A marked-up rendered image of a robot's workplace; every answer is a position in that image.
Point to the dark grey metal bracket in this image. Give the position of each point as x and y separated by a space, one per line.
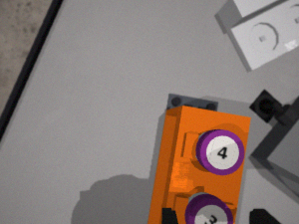
189 101

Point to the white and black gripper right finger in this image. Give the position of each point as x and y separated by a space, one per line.
261 216

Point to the orange test tube rack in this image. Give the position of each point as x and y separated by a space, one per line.
179 174

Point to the light grey tray panel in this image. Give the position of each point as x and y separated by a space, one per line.
261 30

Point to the black table edge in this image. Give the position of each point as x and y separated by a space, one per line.
29 65

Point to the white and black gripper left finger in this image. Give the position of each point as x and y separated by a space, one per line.
168 216

